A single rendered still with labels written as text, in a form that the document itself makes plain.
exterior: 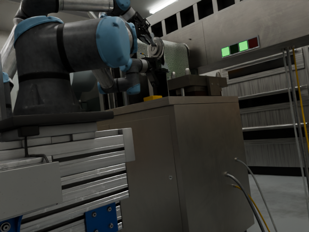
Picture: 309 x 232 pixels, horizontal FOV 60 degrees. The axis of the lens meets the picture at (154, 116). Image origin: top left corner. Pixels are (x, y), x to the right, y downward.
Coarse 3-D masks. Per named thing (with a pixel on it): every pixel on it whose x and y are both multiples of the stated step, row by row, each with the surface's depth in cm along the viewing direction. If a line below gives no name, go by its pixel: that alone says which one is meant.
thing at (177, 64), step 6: (168, 54) 165; (168, 60) 164; (174, 60) 168; (180, 60) 173; (186, 60) 177; (168, 66) 163; (174, 66) 168; (180, 66) 172; (186, 66) 176; (180, 72) 171; (168, 78) 162
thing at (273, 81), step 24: (240, 72) 346; (264, 72) 324; (288, 72) 307; (240, 96) 351; (264, 96) 325; (288, 96) 306; (264, 120) 330; (288, 120) 310; (264, 144) 332; (288, 144) 312; (264, 168) 337; (288, 168) 317
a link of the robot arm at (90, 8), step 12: (24, 0) 111; (36, 0) 110; (48, 0) 111; (60, 0) 114; (72, 0) 117; (84, 0) 120; (96, 0) 123; (108, 0) 126; (120, 0) 128; (36, 12) 113; (48, 12) 115; (120, 12) 134
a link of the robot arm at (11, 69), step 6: (18, 12) 118; (24, 12) 115; (18, 18) 116; (24, 18) 116; (12, 30) 117; (12, 36) 115; (6, 42) 115; (12, 42) 114; (6, 48) 114; (12, 48) 114; (6, 54) 113; (12, 54) 114; (6, 60) 112; (12, 60) 114; (6, 66) 112; (12, 66) 114; (6, 72) 112; (12, 72) 114; (12, 78) 116; (12, 84) 114
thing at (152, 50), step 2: (154, 44) 163; (156, 44) 163; (150, 46) 166; (152, 46) 165; (154, 46) 163; (156, 46) 162; (158, 46) 163; (150, 48) 166; (152, 48) 165; (154, 48) 164; (156, 48) 162; (158, 48) 163; (150, 50) 166; (152, 50) 166; (154, 50) 164; (156, 50) 163; (158, 50) 163; (150, 52) 166; (152, 52) 165; (154, 52) 164; (156, 52) 163; (152, 54) 165; (154, 54) 165
